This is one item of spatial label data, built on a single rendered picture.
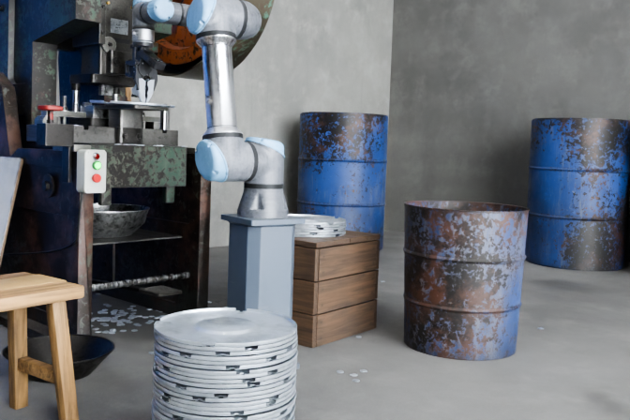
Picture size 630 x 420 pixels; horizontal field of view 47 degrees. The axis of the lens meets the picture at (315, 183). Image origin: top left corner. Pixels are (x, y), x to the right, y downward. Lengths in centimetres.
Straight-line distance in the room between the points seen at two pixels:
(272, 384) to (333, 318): 107
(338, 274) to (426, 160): 330
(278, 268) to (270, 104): 288
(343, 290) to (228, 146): 75
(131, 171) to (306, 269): 69
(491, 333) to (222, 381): 121
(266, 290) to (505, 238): 78
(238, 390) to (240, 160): 81
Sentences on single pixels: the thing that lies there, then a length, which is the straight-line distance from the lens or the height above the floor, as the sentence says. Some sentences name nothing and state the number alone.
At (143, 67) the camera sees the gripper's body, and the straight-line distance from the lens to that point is 253.
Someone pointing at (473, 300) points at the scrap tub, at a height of 20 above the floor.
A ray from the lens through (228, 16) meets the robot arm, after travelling 211.
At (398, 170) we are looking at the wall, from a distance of 582.
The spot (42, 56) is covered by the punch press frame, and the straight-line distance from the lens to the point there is 284.
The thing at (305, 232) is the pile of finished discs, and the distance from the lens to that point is 246.
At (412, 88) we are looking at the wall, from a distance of 578.
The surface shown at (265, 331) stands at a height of 29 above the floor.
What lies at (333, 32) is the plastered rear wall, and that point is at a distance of 539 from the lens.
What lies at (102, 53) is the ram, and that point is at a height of 96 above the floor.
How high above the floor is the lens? 66
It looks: 3 degrees down
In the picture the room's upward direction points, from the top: 2 degrees clockwise
